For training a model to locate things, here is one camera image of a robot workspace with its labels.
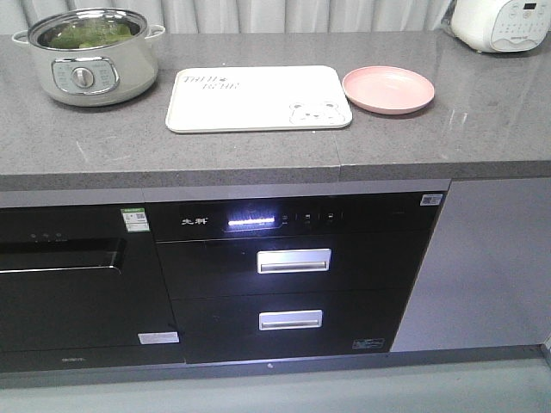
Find pink round plate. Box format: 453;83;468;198
342;65;435;115

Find white bear-print serving tray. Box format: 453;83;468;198
165;65;352;133

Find green vegetables in pot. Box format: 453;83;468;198
40;19;133;49

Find black two-drawer sterilizer cabinet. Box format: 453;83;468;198
146;192;444;364

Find black built-in dishwasher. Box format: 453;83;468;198
1;204;183;373

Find white pleated curtain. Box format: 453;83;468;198
1;0;451;34

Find grey cabinet door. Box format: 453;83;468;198
393;178;550;352

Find pale green electric cooking pot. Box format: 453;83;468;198
11;8;165;107

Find white blender appliance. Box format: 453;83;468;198
443;0;550;53

